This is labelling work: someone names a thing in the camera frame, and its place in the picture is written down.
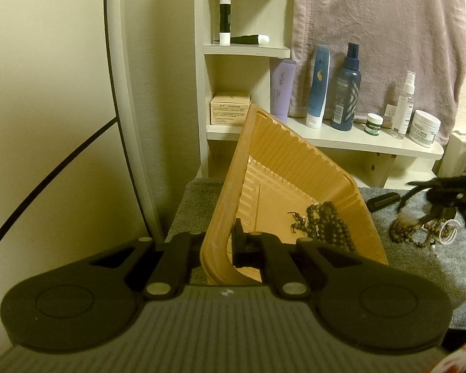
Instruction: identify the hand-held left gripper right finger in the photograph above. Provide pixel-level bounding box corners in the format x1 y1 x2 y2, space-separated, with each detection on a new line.
232 219 390 301

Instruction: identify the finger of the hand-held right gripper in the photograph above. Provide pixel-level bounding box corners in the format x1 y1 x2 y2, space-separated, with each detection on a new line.
407 174 466 194
397 187 457 226

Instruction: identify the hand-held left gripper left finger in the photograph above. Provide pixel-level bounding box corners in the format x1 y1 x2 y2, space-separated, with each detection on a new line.
89 232 207 301

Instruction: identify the brown wooden bead bracelet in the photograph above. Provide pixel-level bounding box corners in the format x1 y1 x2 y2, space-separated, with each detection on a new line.
389 217 453 248

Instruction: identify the orange ribbed plastic tray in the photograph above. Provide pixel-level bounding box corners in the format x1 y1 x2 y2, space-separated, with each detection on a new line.
200 103 389 286

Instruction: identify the white padded object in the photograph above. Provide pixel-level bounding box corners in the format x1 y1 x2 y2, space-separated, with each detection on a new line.
438 130 466 180

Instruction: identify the black cylindrical case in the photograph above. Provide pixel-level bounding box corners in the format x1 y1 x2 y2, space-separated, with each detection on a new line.
365 192 403 214

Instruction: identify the white cream jar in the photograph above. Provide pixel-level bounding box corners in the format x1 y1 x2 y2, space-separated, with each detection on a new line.
408 109 442 148

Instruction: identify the grey towel mat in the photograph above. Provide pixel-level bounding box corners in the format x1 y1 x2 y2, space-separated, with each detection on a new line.
165 179 466 332

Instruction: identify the clear spray bottle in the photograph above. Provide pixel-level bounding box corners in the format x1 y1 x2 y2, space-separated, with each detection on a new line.
391 71 417 141

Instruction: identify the small green jar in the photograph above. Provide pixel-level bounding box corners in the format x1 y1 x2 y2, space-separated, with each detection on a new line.
365 113 385 136

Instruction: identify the white wooden shelf unit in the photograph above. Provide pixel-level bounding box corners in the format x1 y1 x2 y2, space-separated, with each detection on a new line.
194 0 445 192

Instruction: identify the dark blue spray bottle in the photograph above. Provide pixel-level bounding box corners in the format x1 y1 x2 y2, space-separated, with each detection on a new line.
330 42 362 131

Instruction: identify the beige cardboard box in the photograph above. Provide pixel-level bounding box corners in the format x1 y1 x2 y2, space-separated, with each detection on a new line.
210 92 253 127

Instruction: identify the red and white packet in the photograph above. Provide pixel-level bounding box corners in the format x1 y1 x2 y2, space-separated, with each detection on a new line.
434 343 466 373

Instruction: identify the blue and white cosmetic tube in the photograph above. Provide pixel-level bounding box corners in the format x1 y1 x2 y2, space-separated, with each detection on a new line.
305 44 331 129

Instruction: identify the purple cosmetic tube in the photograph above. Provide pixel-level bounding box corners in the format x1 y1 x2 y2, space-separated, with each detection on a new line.
270 59 297 124

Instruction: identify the pink hanging towel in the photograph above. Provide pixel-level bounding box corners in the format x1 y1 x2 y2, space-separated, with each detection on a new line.
288 0 466 147

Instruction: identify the white curved panel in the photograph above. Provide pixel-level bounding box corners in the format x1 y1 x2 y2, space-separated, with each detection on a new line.
103 0 167 242

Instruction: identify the black tube with white cap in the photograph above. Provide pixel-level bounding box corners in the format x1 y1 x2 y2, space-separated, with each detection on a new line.
218 0 233 45
230 34 270 46

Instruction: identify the small brown tasselled bracelet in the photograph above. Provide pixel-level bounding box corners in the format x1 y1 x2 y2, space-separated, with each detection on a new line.
287 211 310 238

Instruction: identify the dark bead necklace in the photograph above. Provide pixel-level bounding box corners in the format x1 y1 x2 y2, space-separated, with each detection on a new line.
306 201 357 255

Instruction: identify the black cable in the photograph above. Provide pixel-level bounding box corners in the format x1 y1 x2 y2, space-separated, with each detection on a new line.
0 118 119 258

